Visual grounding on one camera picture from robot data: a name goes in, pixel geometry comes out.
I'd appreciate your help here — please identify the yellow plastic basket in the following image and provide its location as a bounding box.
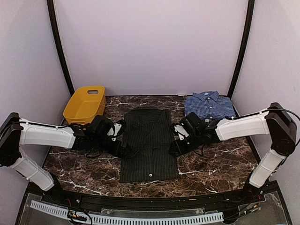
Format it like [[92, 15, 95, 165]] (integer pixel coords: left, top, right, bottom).
[[63, 86, 106, 125]]

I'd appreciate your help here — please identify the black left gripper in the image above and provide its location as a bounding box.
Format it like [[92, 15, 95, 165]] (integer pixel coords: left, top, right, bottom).
[[92, 135, 132, 159]]

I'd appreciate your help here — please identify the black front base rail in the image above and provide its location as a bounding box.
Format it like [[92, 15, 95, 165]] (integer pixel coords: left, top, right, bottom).
[[16, 181, 292, 225]]

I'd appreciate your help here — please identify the black pinstriped long sleeve shirt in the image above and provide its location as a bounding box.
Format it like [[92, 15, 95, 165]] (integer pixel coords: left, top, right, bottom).
[[120, 108, 179, 183]]

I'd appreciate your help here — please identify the blue checked folded shirt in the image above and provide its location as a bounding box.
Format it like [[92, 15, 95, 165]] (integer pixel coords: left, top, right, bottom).
[[184, 91, 236, 120]]

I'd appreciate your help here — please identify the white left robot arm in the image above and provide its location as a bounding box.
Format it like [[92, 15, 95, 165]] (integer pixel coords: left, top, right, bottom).
[[0, 112, 131, 204]]

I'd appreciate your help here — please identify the white slotted cable duct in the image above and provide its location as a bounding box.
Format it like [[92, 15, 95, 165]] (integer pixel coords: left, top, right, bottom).
[[30, 200, 224, 225]]

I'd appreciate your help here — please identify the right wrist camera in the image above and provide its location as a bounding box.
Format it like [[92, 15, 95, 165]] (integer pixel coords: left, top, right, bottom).
[[171, 112, 207, 141]]

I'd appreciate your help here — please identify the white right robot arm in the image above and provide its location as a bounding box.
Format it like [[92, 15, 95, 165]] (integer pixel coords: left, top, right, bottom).
[[169, 102, 300, 203]]

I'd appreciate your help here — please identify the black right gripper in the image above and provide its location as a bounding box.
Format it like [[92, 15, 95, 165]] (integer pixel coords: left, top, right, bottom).
[[168, 131, 203, 157]]

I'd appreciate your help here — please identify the black enclosure frame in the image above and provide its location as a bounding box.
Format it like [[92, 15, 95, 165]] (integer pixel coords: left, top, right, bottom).
[[47, 0, 255, 97]]

